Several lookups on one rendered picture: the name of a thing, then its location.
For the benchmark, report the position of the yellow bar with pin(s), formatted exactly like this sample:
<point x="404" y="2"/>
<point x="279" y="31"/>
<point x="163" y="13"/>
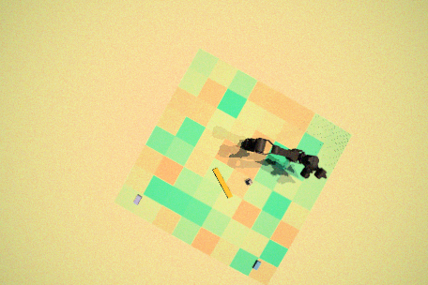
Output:
<point x="224" y="186"/>

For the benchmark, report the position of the small blue flat block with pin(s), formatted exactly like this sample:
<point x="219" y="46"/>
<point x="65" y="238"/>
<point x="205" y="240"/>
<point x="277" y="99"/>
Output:
<point x="257" y="265"/>

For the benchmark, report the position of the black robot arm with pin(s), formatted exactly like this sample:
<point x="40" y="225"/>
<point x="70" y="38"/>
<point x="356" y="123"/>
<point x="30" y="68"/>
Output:
<point x="258" y="146"/>

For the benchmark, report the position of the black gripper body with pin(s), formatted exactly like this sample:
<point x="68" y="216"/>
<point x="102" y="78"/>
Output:
<point x="319" y="172"/>

